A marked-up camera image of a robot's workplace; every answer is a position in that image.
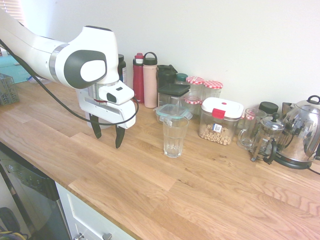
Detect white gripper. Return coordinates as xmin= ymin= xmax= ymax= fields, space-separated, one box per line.
xmin=75 ymin=87 xmax=137 ymax=149

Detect red water bottle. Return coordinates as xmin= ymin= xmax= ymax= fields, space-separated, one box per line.
xmin=132 ymin=52 xmax=146 ymax=104

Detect pink water bottle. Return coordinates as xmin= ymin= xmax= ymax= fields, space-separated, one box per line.
xmin=142 ymin=51 xmax=159 ymax=109

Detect glass food container teal lid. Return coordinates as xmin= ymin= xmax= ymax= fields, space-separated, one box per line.
xmin=152 ymin=103 xmax=194 ymax=125

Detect black protein powder tub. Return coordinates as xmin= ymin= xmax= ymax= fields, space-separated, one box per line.
xmin=117 ymin=53 xmax=128 ymax=86

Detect clear glass tumbler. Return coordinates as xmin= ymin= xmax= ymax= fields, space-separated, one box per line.
xmin=162 ymin=116 xmax=190 ymax=159

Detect square container with black lid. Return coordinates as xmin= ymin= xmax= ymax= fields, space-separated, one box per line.
xmin=157 ymin=83 xmax=191 ymax=113

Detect white cabinet drawer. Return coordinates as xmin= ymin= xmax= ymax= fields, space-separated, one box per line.
xmin=54 ymin=181 xmax=137 ymax=240

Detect small jar red checked lid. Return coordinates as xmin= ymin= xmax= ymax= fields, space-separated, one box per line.
xmin=184 ymin=96 xmax=203 ymax=116
xmin=239 ymin=109 xmax=258 ymax=129

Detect glass jar with teal lid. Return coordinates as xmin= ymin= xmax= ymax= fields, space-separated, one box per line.
xmin=174 ymin=72 xmax=189 ymax=86

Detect black dishwasher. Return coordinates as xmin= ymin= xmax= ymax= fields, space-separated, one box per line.
xmin=0 ymin=142 xmax=72 ymax=240

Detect tall jar red checked lid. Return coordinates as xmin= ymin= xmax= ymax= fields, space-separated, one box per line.
xmin=185 ymin=76 xmax=205 ymax=100
xmin=202 ymin=79 xmax=224 ymax=101

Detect grey plastic basket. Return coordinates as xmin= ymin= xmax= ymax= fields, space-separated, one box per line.
xmin=0 ymin=72 xmax=21 ymax=106

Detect teal rug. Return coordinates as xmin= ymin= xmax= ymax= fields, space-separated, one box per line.
xmin=0 ymin=56 xmax=35 ymax=85

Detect cereal container with white lid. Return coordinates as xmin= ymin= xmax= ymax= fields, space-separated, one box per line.
xmin=198 ymin=97 xmax=245 ymax=146

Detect clear glass mug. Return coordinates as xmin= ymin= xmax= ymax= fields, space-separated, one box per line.
xmin=236 ymin=107 xmax=268 ymax=151

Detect window blind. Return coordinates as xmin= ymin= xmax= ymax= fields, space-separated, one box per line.
xmin=0 ymin=0 xmax=26 ymax=27

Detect glass french press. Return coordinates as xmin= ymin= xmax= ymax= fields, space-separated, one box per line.
xmin=250 ymin=112 xmax=292 ymax=165

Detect jar with black lid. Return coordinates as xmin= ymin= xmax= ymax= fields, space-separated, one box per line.
xmin=258 ymin=101 xmax=279 ymax=116

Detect stainless steel electric kettle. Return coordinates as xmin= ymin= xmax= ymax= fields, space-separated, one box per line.
xmin=271 ymin=94 xmax=320 ymax=170

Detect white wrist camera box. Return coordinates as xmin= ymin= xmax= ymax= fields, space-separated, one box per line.
xmin=97 ymin=80 xmax=135 ymax=105

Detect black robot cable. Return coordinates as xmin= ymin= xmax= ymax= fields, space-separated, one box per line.
xmin=0 ymin=38 xmax=140 ymax=125

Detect silver drawer handle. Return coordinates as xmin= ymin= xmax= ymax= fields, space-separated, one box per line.
xmin=74 ymin=232 xmax=113 ymax=240

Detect coiled black yellow cables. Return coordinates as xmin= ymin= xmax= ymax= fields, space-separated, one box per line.
xmin=0 ymin=206 xmax=29 ymax=240

